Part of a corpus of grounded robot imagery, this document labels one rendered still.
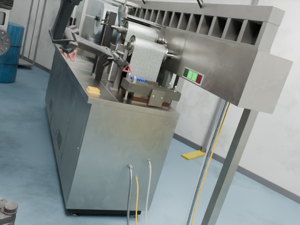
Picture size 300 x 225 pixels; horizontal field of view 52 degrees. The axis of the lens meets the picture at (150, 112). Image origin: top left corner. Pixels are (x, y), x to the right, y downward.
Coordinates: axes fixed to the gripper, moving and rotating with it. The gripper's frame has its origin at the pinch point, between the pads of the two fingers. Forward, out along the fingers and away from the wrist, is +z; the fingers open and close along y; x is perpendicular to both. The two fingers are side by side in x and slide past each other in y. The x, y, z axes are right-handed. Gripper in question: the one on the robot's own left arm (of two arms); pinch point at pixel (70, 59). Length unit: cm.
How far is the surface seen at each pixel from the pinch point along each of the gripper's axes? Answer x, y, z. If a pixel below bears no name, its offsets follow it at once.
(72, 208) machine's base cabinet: 50, -41, 80
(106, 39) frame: -38.8, 5.5, 1.5
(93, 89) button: 5.7, -28.6, 11.0
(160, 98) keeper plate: -27, -58, 24
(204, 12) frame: -68, -64, -24
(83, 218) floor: 45, -43, 95
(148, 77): -38, -38, 20
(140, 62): -35.4, -32.9, 7.6
